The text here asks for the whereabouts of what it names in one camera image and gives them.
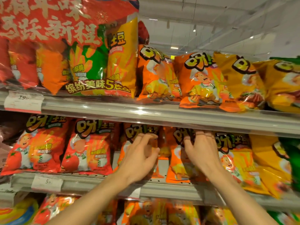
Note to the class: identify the person's left hand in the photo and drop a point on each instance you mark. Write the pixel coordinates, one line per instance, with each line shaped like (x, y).
(138, 161)

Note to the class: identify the person's right hand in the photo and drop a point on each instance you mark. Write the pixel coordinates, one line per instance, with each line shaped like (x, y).
(204, 154)

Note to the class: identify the grey metal store shelf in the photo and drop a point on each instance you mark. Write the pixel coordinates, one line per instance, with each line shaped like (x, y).
(187, 117)

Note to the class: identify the red tomato-print chips bag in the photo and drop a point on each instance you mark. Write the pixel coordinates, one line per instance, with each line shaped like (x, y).
(39, 149)
(93, 156)

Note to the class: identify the orange chip bags group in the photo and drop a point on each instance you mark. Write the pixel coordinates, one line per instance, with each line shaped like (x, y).
(201, 86)

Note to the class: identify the green potato stick bag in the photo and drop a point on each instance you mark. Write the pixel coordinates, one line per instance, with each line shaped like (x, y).
(293, 159)

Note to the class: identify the green chip bags group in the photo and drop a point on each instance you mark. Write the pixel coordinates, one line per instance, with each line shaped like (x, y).
(288, 60)

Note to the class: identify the person's left forearm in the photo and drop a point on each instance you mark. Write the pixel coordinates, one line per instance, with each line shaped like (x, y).
(89, 203)

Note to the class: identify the person's right forearm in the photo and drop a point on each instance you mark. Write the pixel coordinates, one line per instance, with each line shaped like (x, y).
(239, 201)

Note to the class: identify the rectangular ceiling light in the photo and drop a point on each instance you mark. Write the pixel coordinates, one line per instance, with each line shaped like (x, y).
(174, 48)

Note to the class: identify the large yellow blue snack bag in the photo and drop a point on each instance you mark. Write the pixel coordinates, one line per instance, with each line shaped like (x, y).
(16, 215)

